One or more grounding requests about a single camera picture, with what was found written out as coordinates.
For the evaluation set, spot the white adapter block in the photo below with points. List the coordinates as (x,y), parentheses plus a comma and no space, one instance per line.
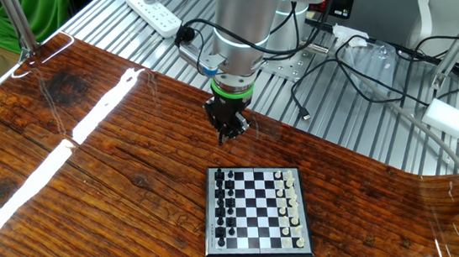
(446,118)

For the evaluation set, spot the clear plastic sheet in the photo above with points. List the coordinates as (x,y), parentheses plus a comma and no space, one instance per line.
(382,52)

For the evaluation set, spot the white chess rook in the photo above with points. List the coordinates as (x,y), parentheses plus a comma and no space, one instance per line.
(300,242)
(288,175)

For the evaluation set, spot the wood grain table mat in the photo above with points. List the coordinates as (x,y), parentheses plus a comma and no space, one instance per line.
(128,134)

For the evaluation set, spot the white crumpled paper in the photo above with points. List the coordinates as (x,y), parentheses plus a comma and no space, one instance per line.
(345,33)

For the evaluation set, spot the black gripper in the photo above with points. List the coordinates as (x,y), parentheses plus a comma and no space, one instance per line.
(229,108)

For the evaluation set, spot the black chess king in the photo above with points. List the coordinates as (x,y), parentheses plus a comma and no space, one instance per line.
(220,203)

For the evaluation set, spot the white power strip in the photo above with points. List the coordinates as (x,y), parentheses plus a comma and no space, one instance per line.
(148,9)

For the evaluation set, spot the black chess queen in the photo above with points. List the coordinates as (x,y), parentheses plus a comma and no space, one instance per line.
(220,211)

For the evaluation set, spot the black chess rook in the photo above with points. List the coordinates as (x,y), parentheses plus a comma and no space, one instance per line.
(221,242)
(218,174)

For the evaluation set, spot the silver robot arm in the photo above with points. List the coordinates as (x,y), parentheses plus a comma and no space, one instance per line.
(244,17)

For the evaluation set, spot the bright green cloth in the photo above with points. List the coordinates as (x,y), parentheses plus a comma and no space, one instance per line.
(49,15)

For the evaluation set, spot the black chess bishop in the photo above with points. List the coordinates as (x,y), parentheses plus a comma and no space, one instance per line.
(220,221)
(219,193)

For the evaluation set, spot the black white magnetic chessboard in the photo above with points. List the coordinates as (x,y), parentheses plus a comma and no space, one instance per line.
(254,214)

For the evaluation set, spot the white chess king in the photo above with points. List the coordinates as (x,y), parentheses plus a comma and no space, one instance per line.
(292,201)

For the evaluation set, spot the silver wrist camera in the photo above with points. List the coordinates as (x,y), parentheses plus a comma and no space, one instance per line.
(197,60)

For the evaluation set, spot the white chess knight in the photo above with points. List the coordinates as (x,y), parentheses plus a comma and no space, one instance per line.
(297,230)
(289,183)

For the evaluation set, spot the silver robot mounting plate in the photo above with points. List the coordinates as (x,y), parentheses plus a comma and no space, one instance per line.
(291,69)

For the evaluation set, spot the white chess queen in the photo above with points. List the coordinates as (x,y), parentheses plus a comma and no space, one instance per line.
(292,211)

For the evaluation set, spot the silver cylindrical connector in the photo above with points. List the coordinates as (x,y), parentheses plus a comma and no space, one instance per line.
(314,47)

